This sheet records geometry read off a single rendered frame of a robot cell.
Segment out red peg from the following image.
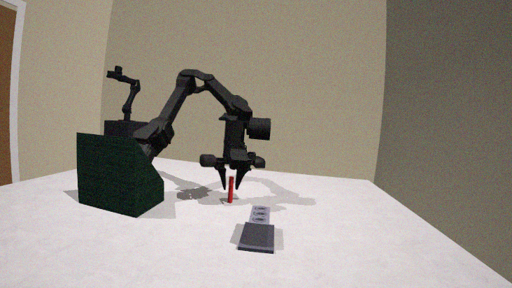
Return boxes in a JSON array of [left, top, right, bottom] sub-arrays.
[[228, 177, 234, 203]]

